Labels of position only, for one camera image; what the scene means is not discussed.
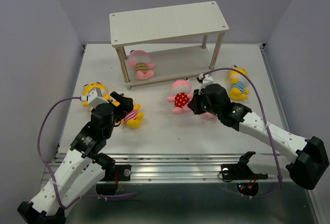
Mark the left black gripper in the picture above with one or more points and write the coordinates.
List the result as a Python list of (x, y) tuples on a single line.
[(126, 104)]

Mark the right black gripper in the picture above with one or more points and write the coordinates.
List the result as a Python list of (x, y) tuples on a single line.
[(194, 104)]

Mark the pink frog toy polka-dot dress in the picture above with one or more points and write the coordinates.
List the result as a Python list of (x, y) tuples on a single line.
[(180, 95)]

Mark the pink frog toy orange stripes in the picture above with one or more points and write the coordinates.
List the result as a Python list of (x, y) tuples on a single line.
[(142, 64)]

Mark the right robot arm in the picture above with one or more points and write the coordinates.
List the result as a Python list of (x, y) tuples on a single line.
[(302, 160)]

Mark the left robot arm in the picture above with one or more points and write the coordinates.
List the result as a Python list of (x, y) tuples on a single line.
[(84, 163)]

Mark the yellow toy red stripes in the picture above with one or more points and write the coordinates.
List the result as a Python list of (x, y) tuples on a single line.
[(134, 118)]

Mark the pink frog toy striped shirt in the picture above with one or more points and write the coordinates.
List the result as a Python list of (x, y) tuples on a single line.
[(208, 115)]

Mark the yellow toy blue striped shirt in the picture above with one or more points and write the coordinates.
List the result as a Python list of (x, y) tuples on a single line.
[(238, 86)]

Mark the yellow toy pink stripes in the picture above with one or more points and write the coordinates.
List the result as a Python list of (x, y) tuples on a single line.
[(89, 89)]

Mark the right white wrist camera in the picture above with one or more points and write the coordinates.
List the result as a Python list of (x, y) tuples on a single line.
[(204, 80)]

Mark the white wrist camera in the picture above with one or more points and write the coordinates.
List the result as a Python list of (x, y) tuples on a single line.
[(204, 80), (94, 100)]

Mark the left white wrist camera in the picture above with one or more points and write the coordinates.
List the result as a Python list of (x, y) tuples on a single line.
[(94, 100)]

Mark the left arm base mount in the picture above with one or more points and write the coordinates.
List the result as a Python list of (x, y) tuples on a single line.
[(113, 172)]

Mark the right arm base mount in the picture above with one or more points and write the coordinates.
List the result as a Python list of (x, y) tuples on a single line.
[(240, 170)]

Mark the aluminium rail frame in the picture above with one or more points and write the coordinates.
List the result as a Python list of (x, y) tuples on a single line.
[(170, 148)]

